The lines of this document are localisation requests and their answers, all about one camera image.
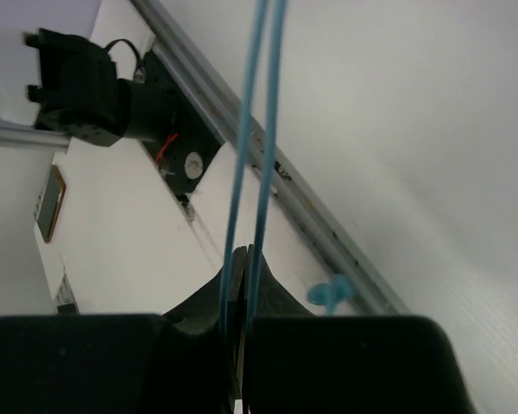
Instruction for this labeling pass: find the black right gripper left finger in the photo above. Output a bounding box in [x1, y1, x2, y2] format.
[0, 247, 246, 413]

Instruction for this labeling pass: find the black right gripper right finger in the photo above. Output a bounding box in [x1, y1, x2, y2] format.
[243, 276, 475, 413]

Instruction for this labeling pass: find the light blue headphone cable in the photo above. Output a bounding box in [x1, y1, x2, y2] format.
[218, 0, 355, 346]

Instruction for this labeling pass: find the framed dark panel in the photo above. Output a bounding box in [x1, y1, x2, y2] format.
[36, 165, 66, 243]

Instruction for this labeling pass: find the aluminium rail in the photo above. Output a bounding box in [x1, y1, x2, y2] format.
[132, 1, 409, 315]

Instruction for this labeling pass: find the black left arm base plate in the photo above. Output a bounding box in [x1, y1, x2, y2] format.
[142, 52, 220, 203]

